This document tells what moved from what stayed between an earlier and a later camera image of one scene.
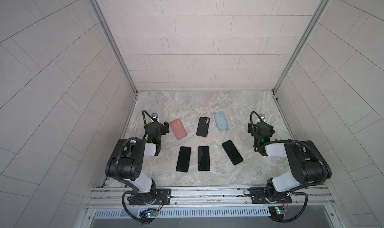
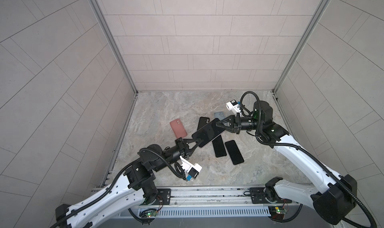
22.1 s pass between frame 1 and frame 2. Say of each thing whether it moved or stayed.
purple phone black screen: moved
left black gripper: moved
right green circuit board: stayed
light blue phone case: stayed
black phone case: stayed
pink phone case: stayed
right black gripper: moved
